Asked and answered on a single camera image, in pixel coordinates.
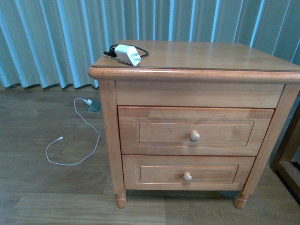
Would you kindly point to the light wooden nightstand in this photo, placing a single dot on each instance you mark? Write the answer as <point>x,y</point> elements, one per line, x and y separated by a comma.
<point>196,75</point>

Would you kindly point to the pale pleated curtain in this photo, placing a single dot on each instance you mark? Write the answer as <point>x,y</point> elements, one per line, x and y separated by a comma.
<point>54,42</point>

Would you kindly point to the open metal floor socket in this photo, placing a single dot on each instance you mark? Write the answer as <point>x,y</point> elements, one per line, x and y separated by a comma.
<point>94,106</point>

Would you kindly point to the wooden drawer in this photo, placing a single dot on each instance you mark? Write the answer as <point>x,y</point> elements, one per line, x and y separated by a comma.
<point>192,131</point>
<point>185,172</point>

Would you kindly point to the white charger with black cable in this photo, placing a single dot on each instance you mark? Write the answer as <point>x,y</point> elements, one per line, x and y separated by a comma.
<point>128,54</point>

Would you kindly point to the dark wooden side table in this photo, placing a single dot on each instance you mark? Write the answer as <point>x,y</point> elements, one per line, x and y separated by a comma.
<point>287,170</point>

